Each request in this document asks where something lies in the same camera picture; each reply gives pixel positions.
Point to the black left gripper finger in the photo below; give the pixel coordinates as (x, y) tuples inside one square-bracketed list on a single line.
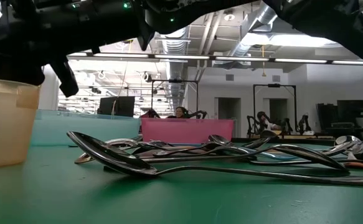
[(64, 77)]

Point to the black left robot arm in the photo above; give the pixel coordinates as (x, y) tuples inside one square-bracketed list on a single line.
[(7, 25)]

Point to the black background robot arm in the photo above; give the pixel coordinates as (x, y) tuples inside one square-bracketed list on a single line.
[(151, 113), (304, 123), (250, 124), (200, 114)]

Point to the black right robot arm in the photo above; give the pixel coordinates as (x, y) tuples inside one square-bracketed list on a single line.
[(340, 31)]

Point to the teal translucent plastic bin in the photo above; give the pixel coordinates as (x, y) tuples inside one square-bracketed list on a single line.
[(75, 130)]

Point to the amber translucent plastic bin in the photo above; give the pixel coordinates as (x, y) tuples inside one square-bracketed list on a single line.
[(7, 130)]

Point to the black monitor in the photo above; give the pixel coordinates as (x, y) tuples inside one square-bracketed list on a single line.
[(122, 105)]

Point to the large foreground steel spoon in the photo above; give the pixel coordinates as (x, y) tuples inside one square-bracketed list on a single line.
[(115, 155)]

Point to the person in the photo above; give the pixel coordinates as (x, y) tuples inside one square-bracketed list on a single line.
[(181, 112), (266, 119)]

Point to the pink plastic bin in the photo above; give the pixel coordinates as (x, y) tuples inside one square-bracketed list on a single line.
[(184, 130)]

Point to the long ceiling light strip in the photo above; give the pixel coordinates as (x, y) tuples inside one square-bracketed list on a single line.
[(240, 58)]

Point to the green table mat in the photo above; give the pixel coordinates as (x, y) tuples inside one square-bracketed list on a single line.
[(181, 202)]

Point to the wooden workbench grey legs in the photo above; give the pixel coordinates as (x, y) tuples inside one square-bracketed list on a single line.
[(309, 136)]

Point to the black monitor bank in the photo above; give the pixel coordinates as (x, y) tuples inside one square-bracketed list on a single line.
[(352, 110)]

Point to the silver ventilation duct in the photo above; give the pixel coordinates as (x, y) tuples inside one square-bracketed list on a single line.
[(176, 46), (262, 15)]

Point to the black gantry frame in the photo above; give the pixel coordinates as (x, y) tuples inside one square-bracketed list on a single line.
[(274, 85), (175, 81)]

